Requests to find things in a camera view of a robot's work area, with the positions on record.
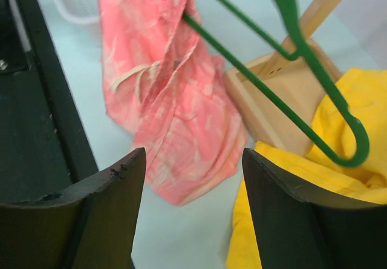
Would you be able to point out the green wire hanger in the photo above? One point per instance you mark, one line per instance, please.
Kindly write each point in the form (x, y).
(294, 47)

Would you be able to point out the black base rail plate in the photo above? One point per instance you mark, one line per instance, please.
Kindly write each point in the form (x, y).
(44, 148)

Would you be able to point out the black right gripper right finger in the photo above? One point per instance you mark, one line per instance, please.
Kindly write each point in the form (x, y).
(300, 225)

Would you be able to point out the pink patterned shorts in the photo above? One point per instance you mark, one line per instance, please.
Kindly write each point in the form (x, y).
(161, 84)

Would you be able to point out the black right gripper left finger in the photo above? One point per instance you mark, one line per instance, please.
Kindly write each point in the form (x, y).
(90, 224)

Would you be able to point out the wooden clothes rack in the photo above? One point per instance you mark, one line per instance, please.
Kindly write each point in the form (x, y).
(293, 82)

